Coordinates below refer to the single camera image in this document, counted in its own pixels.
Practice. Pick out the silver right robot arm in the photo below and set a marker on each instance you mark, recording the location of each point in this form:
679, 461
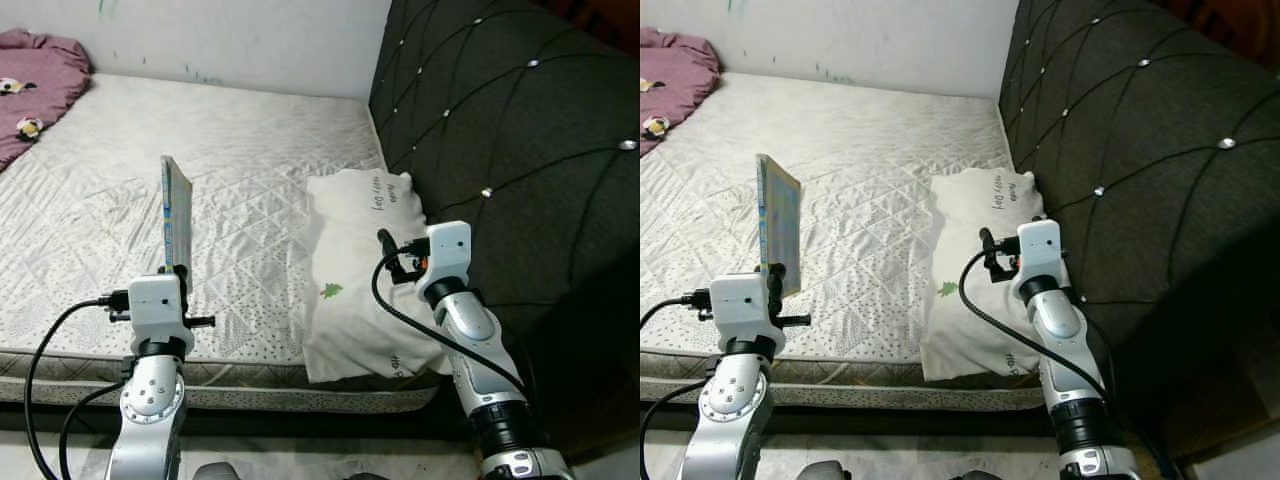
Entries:
480, 350
1065, 350

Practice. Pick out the black tufted headboard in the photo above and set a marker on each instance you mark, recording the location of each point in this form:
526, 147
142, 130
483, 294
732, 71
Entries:
520, 150
1150, 150

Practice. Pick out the white pillow with green tree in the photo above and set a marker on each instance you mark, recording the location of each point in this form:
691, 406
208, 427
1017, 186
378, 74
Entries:
350, 260
965, 260

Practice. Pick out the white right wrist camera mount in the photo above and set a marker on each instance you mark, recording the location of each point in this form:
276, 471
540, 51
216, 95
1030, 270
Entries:
445, 250
1038, 250

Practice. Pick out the white quilted mattress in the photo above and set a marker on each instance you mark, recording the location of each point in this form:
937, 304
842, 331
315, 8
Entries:
870, 150
250, 150

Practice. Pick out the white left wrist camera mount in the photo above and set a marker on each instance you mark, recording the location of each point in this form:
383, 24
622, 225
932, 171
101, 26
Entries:
155, 305
740, 300

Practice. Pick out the silver left robot leg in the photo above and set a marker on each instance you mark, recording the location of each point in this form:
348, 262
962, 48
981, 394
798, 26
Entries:
217, 473
828, 472

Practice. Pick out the purple blanket with cartoon print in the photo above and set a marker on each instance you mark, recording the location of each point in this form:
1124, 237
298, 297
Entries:
675, 80
45, 80

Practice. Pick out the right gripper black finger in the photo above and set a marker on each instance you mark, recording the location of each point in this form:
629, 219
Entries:
989, 246
388, 246

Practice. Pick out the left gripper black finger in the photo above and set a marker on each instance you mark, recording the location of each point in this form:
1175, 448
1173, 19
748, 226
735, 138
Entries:
182, 285
776, 283

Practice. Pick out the silver right robot leg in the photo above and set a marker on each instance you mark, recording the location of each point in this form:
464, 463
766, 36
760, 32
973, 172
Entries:
365, 477
975, 476

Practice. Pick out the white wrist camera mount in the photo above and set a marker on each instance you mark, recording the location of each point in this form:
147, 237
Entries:
740, 300
1038, 250
445, 250
155, 305

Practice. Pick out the yellow and blue children's book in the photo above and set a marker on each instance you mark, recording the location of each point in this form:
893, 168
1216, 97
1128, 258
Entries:
178, 220
780, 225

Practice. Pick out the silver robot leg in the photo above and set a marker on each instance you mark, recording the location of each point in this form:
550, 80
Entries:
828, 472
975, 476
365, 477
217, 473

